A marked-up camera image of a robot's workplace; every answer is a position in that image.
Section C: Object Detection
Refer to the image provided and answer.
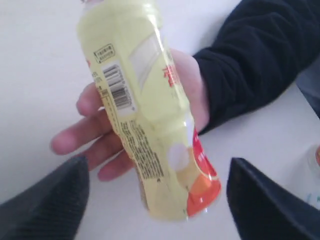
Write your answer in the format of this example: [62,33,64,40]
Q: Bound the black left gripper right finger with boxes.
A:
[226,157,320,240]

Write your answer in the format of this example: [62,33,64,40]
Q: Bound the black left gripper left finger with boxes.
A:
[0,156,90,240]

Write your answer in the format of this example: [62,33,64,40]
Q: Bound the clear bottle white printed label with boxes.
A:
[306,144,320,210]

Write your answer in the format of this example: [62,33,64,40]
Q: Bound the yellow juice bottle red cap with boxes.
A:
[77,0,222,221]

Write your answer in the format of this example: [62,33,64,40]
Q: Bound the dark sleeved forearm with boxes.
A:
[194,0,320,132]

